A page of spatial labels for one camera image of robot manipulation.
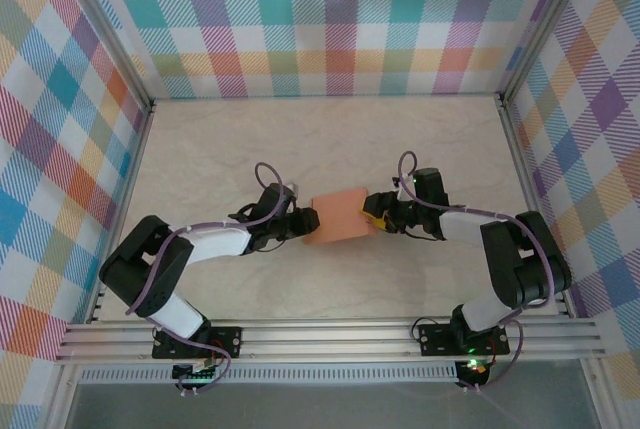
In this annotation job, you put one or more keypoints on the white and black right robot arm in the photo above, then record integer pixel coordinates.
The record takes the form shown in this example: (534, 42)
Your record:
(460, 228)

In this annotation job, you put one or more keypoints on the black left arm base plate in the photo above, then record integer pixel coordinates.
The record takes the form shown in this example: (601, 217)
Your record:
(227, 341)

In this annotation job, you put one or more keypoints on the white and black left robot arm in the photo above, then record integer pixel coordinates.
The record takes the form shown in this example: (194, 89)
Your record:
(215, 245)

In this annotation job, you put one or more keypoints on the green lit controller board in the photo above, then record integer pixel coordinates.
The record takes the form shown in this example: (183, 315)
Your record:
(197, 374)

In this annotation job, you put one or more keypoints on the wide aluminium mounting rail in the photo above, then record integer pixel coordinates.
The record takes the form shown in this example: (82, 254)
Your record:
(325, 341)

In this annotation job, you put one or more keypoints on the aluminium frame post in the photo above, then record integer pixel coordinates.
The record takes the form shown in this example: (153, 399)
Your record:
(104, 24)
(605, 399)
(546, 24)
(60, 399)

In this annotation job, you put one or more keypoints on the salmon pink paper box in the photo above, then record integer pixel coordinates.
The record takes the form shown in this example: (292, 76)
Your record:
(340, 216)

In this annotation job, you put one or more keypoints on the aluminium table edge rail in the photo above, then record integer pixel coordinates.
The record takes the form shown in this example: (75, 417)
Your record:
(122, 214)
(519, 149)

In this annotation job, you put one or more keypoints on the black round controller module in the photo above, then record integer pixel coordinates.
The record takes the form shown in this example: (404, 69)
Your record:
(475, 371)

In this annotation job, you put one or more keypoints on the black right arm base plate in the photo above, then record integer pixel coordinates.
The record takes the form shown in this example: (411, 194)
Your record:
(435, 341)

